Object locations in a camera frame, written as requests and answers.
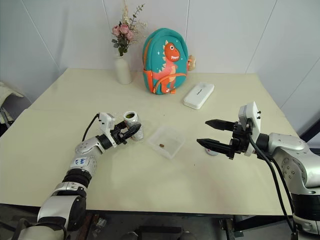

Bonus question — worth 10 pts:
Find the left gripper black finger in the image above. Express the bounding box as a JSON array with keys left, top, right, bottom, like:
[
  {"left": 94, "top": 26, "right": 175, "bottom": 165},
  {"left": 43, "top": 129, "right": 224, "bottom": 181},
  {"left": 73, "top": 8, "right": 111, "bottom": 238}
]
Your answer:
[
  {"left": 122, "top": 124, "right": 143, "bottom": 141},
  {"left": 115, "top": 120, "right": 127, "bottom": 133}
]

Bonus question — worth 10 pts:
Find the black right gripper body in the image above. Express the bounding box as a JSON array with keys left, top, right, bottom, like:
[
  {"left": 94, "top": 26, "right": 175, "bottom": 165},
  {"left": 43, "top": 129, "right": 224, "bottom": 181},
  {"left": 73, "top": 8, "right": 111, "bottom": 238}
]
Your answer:
[{"left": 227, "top": 121, "right": 253, "bottom": 161}]

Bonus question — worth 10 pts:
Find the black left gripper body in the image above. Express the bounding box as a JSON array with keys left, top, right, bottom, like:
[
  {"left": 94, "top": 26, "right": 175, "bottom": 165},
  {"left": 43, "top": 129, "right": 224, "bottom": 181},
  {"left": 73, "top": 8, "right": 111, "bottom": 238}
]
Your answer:
[{"left": 109, "top": 125, "right": 130, "bottom": 146}]

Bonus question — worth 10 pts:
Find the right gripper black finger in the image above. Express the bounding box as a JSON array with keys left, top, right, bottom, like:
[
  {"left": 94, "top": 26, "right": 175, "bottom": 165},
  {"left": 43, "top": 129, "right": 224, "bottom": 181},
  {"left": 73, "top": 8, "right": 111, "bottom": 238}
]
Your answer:
[
  {"left": 204, "top": 119, "right": 237, "bottom": 132},
  {"left": 196, "top": 138, "right": 232, "bottom": 158}
]

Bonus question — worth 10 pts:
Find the white glittery jar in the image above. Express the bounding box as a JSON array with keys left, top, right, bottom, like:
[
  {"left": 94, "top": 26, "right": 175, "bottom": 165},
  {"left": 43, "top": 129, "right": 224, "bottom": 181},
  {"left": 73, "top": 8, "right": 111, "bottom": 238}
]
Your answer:
[{"left": 122, "top": 111, "right": 145, "bottom": 141}]

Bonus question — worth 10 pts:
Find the clear plastic container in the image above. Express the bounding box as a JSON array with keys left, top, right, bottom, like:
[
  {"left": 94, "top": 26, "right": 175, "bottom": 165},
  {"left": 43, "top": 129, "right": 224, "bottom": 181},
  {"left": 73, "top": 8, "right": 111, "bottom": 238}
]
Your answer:
[{"left": 146, "top": 125, "right": 186, "bottom": 160}]

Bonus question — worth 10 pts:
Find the white rectangular case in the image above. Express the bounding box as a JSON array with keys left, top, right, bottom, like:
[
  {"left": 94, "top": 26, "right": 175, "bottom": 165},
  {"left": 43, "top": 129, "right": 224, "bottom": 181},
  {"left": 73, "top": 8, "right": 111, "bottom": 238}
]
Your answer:
[{"left": 182, "top": 81, "right": 215, "bottom": 110}]

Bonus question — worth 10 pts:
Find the white ceramic vase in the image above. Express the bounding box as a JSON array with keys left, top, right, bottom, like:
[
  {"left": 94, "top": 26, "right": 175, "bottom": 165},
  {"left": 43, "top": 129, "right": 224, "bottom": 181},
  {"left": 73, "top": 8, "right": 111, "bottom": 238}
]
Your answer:
[{"left": 114, "top": 55, "right": 133, "bottom": 85}]

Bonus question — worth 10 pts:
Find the beige plush backpack pendant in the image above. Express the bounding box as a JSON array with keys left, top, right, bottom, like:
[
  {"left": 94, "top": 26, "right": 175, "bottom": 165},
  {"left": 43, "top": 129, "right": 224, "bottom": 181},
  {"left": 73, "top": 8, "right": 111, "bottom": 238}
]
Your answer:
[{"left": 186, "top": 55, "right": 197, "bottom": 71}]

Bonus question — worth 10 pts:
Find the teal dinosaur backpack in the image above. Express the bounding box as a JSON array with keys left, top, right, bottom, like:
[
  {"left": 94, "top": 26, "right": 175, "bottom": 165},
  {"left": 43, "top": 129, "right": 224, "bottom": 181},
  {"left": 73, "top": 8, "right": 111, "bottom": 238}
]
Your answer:
[{"left": 142, "top": 27, "right": 189, "bottom": 96}]

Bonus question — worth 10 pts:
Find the pink dried flower bouquet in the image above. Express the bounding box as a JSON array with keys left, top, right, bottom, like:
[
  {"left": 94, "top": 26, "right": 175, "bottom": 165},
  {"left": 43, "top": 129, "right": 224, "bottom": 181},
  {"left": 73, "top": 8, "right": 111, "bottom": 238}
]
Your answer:
[{"left": 111, "top": 0, "right": 148, "bottom": 57}]

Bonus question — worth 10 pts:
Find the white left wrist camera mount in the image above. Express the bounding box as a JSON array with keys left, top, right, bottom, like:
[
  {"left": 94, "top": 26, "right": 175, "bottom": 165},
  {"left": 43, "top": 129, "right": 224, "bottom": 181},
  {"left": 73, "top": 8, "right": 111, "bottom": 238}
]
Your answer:
[{"left": 98, "top": 112, "right": 116, "bottom": 131}]

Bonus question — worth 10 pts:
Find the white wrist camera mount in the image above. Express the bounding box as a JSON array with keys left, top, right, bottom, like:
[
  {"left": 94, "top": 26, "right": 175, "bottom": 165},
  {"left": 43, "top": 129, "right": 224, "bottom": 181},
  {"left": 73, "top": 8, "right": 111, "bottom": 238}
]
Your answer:
[
  {"left": 98, "top": 112, "right": 116, "bottom": 131},
  {"left": 237, "top": 101, "right": 262, "bottom": 157}
]

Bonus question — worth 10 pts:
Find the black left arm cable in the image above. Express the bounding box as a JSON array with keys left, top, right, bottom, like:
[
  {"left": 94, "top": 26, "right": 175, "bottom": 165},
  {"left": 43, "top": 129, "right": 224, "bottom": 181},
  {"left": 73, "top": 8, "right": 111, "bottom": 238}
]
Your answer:
[{"left": 81, "top": 113, "right": 101, "bottom": 142}]

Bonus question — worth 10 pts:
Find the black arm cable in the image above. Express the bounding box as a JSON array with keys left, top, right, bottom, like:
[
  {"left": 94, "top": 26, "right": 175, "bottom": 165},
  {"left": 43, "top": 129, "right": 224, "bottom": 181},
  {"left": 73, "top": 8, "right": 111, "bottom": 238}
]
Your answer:
[
  {"left": 246, "top": 124, "right": 297, "bottom": 235},
  {"left": 81, "top": 113, "right": 101, "bottom": 142}
]

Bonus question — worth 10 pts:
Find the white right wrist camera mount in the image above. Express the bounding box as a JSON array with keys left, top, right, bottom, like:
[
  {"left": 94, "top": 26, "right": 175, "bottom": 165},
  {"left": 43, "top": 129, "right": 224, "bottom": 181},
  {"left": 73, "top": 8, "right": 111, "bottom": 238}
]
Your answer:
[{"left": 237, "top": 101, "right": 262, "bottom": 157}]

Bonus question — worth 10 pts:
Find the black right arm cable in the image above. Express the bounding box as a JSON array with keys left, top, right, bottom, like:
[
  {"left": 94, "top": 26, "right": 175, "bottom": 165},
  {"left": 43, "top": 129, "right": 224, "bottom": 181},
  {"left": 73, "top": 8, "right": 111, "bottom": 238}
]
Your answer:
[{"left": 246, "top": 124, "right": 297, "bottom": 235}]

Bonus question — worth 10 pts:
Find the black metal table frame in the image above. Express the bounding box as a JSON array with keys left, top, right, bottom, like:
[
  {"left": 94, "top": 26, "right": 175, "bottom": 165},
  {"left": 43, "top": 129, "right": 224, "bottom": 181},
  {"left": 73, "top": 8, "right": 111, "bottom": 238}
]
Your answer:
[{"left": 218, "top": 217, "right": 245, "bottom": 240}]

